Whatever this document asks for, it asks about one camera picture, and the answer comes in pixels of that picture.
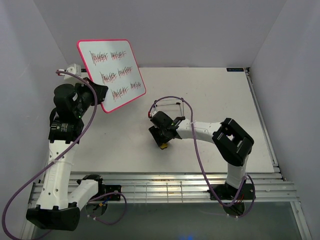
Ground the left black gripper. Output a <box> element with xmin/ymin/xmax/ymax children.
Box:
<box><xmin>73</xmin><ymin>76</ymin><xmax>109</xmax><ymax>118</ymax></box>

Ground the yellow bone-shaped eraser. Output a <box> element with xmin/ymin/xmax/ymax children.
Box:
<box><xmin>160</xmin><ymin>143</ymin><xmax>168</xmax><ymax>150</ymax></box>

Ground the pink framed whiteboard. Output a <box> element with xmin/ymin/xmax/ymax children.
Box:
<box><xmin>77</xmin><ymin>39</ymin><xmax>147</xmax><ymax>113</ymax></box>

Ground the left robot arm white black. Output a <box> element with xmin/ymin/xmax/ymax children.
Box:
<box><xmin>26</xmin><ymin>78</ymin><xmax>108</xmax><ymax>231</ymax></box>

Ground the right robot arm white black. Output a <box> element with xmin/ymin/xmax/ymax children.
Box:
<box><xmin>148</xmin><ymin>110</ymin><xmax>254</xmax><ymax>199</ymax></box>

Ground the right blue corner label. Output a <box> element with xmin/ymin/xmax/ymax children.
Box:
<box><xmin>226</xmin><ymin>67</ymin><xmax>244</xmax><ymax>72</ymax></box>

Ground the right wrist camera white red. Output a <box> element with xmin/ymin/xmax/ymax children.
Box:
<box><xmin>148</xmin><ymin>110</ymin><xmax>159</xmax><ymax>119</ymax></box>

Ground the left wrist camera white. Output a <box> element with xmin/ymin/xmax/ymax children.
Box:
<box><xmin>63</xmin><ymin>63</ymin><xmax>82</xmax><ymax>81</ymax></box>

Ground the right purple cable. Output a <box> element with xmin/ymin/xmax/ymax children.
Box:
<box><xmin>148</xmin><ymin>96</ymin><xmax>257</xmax><ymax>219</ymax></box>

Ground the wire whiteboard stand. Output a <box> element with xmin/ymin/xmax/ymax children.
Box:
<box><xmin>152</xmin><ymin>97</ymin><xmax>185</xmax><ymax>120</ymax></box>

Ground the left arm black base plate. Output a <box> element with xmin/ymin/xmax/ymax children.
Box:
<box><xmin>99</xmin><ymin>184</ymin><xmax>122</xmax><ymax>201</ymax></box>

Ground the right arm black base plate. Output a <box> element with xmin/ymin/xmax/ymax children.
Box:
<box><xmin>211</xmin><ymin>183</ymin><xmax>255</xmax><ymax>201</ymax></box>

